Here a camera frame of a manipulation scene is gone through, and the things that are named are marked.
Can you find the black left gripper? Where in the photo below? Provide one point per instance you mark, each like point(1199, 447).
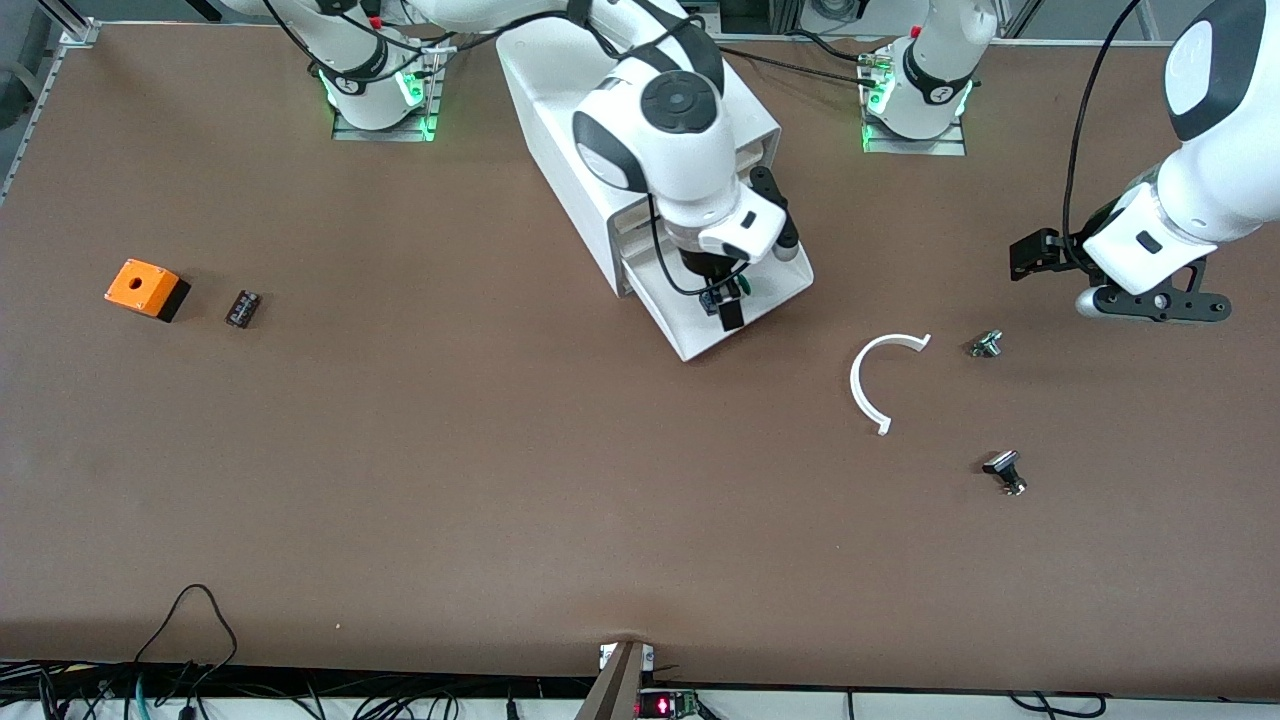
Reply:
point(1072, 248)

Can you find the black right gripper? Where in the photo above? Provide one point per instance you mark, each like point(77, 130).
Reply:
point(706, 266)

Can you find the green push button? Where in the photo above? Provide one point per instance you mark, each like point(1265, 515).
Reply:
point(746, 288)

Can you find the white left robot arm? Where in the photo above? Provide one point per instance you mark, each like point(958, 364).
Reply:
point(1220, 170)

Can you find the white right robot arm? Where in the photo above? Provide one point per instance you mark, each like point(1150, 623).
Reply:
point(680, 140)

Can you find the white curved plastic arc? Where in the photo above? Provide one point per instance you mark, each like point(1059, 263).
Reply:
point(856, 385)

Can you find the small metal bolt lower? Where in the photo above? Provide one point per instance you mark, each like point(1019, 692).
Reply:
point(1002, 463)

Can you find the small red LED device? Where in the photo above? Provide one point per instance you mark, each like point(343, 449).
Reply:
point(665, 706)

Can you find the small black contact block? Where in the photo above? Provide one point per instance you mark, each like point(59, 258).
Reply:
point(243, 308)

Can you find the orange box with hole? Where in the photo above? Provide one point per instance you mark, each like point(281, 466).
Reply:
point(140, 285)

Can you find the small silver switch part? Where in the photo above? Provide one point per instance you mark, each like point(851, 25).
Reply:
point(986, 345)

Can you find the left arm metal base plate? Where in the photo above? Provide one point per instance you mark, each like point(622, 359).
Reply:
point(955, 146)

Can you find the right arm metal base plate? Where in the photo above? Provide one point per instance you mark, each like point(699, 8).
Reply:
point(432, 100)

